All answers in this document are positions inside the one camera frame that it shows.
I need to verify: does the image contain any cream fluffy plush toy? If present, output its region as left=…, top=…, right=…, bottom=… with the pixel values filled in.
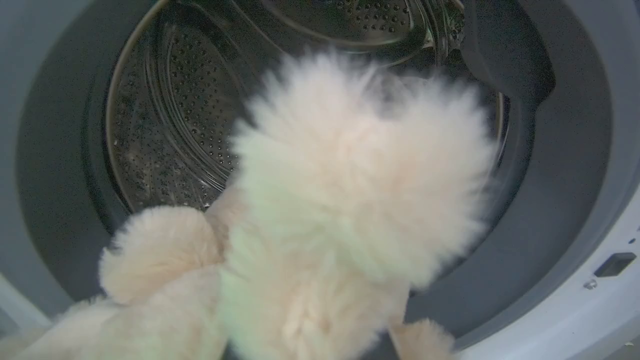
left=0, top=49, right=500, bottom=360

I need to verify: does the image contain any white front-load washing machine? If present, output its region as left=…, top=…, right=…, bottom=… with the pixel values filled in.
left=0, top=0, right=640, bottom=360

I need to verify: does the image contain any perforated steel washer drum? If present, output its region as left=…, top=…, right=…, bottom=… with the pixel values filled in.
left=104, top=0, right=511, bottom=213

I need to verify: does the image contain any grey rubber door gasket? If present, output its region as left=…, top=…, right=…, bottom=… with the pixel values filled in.
left=15, top=0, right=614, bottom=351

